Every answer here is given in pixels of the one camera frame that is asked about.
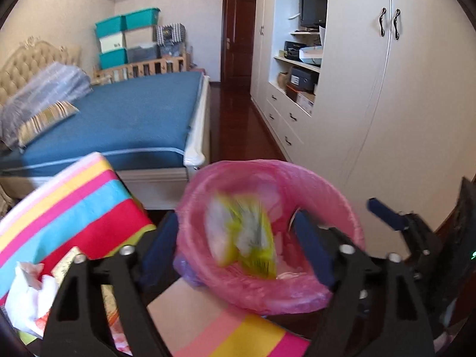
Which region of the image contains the dark wooden door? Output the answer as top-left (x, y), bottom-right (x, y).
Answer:
top-left (220, 0), bottom-right (256, 91)

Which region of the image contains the teal storage bin right top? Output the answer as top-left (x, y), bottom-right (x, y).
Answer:
top-left (124, 7), bottom-right (161, 31)

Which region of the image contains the striped colourful table cloth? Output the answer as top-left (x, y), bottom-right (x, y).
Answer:
top-left (1, 152), bottom-right (309, 356)

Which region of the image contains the pink trash bag bin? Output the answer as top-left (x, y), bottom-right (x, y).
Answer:
top-left (173, 159), bottom-right (365, 315)

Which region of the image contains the teal storage bin lower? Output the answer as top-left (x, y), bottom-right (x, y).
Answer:
top-left (99, 48), bottom-right (127, 70)

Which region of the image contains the wooden crib rail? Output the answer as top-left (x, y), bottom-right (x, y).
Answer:
top-left (93, 53), bottom-right (190, 85)

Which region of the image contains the grey patterned pillow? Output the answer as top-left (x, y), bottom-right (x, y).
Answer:
top-left (1, 62), bottom-right (91, 149)

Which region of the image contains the bed with blue sheet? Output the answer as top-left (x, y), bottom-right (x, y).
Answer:
top-left (1, 72), bottom-right (210, 210)

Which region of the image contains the yellow green snack wrapper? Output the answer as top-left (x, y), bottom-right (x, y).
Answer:
top-left (204, 193), bottom-right (277, 279)

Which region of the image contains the striped small pillow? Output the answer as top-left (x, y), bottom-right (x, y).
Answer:
top-left (17, 101), bottom-right (79, 149)

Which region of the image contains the black television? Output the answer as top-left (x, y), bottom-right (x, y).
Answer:
top-left (299, 0), bottom-right (328, 29)

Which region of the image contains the white wardrobe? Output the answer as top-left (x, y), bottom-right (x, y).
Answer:
top-left (251, 0), bottom-right (475, 256)

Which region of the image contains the white tissue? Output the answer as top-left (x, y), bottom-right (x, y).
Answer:
top-left (5, 262), bottom-right (59, 339)

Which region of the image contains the beige storage bin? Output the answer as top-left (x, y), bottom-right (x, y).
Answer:
top-left (124, 25), bottom-right (156, 48)

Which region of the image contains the beige tufted headboard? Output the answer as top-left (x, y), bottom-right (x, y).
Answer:
top-left (0, 36), bottom-right (82, 106)

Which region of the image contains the black safe box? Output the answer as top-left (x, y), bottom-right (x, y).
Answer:
top-left (289, 66), bottom-right (319, 93)

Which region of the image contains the teal storage bin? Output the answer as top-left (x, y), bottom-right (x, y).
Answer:
top-left (124, 7), bottom-right (161, 31)
top-left (95, 15), bottom-right (127, 39)
top-left (99, 48), bottom-right (127, 70)

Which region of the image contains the teal storage bin left top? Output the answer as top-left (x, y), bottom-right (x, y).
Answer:
top-left (95, 15), bottom-right (127, 39)

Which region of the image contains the grey storage bin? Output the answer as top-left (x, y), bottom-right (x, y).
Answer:
top-left (127, 43), bottom-right (161, 64)

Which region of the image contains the white storage bin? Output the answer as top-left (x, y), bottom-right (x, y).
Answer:
top-left (99, 32), bottom-right (126, 53)

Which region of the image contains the checkered bag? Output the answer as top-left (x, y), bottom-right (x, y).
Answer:
top-left (156, 23), bottom-right (186, 46)

